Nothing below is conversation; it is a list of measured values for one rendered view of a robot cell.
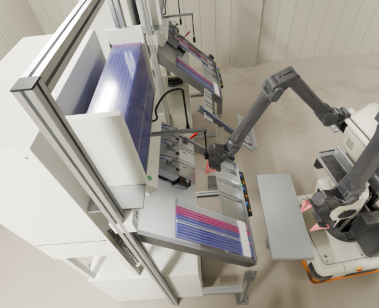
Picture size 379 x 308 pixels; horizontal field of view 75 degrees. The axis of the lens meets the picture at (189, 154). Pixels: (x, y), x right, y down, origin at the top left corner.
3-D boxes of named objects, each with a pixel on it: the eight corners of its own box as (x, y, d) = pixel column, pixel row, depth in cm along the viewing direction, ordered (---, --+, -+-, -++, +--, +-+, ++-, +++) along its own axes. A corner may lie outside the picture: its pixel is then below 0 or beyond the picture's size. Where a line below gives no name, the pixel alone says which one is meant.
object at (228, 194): (231, 167, 176) (235, 164, 175) (249, 262, 133) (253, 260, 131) (211, 156, 167) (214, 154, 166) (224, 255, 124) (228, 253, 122)
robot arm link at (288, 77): (297, 69, 98) (287, 57, 105) (269, 93, 104) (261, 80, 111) (342, 118, 123) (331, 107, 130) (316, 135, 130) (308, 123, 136)
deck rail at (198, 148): (230, 167, 180) (236, 162, 176) (230, 169, 178) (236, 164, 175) (144, 124, 146) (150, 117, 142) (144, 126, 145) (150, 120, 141)
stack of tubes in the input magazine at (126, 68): (153, 93, 126) (140, 41, 106) (145, 173, 92) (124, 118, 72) (129, 96, 127) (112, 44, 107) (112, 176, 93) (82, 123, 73)
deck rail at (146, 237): (247, 263, 135) (256, 260, 131) (248, 267, 133) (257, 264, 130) (130, 234, 101) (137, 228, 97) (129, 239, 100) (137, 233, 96)
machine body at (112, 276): (198, 213, 232) (193, 175, 185) (204, 297, 185) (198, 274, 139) (131, 219, 235) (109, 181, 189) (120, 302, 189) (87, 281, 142)
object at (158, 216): (189, 148, 160) (193, 143, 157) (193, 250, 117) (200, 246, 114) (144, 126, 145) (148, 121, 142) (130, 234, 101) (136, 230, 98)
